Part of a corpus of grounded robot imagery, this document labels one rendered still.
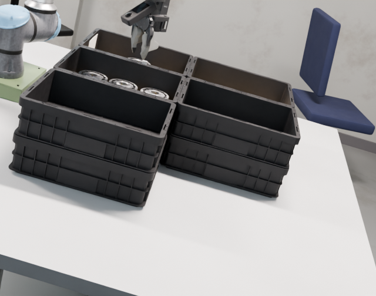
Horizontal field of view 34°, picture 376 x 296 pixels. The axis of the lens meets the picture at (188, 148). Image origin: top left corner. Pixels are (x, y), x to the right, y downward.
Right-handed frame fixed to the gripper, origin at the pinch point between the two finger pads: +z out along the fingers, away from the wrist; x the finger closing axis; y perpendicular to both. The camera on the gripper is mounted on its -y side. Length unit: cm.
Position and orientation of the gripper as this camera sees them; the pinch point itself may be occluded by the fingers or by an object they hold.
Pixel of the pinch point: (137, 52)
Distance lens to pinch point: 210.8
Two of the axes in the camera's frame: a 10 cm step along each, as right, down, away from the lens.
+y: 7.7, -1.0, 6.3
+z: -2.4, 8.7, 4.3
